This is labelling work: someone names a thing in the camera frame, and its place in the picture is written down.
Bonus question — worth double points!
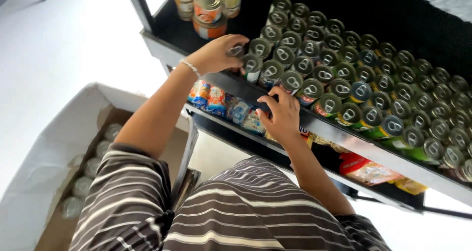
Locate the person's right hand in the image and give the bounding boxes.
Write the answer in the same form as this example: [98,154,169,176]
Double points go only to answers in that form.
[256,86,301,146]

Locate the person's left hand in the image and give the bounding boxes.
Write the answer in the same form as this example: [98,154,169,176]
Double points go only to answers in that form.
[185,34,250,77]

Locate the silver-top beverage tin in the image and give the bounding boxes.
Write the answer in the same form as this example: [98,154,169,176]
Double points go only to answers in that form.
[226,44,245,59]

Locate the orange label food can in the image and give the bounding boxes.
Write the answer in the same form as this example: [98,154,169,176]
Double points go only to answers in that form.
[192,16,228,40]
[193,0,224,24]

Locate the pale blue snack packet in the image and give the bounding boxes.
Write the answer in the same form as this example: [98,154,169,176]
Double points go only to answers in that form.
[225,94,253,126]
[241,109,267,136]

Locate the blue orange snack packet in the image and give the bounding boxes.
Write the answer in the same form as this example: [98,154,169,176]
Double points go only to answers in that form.
[187,80,212,110]
[206,86,227,118]

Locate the black metal shelf rack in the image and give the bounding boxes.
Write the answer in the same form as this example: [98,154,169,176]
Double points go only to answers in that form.
[123,0,472,221]

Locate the rows of green drink cans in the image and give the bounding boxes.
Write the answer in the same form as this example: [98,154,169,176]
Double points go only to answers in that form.
[241,0,472,183]

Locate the red orange noodle packet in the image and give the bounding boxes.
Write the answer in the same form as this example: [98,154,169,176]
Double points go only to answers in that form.
[339,152,405,187]

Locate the brown striped shirt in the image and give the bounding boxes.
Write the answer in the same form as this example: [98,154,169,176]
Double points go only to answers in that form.
[68,142,392,251]

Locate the yellow snack packet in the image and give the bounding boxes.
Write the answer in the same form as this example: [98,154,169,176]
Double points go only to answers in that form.
[394,177,428,196]

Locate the cluster of pale cans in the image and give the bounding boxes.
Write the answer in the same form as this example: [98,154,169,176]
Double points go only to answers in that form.
[60,122,123,221]

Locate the brown cardboard carton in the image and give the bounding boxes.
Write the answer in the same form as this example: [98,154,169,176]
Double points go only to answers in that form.
[0,82,200,251]

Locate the silver bead bracelet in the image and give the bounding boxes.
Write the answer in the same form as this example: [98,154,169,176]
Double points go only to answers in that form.
[179,59,202,78]

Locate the shiny metal frame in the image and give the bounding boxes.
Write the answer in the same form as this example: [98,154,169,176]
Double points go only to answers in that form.
[170,121,202,212]

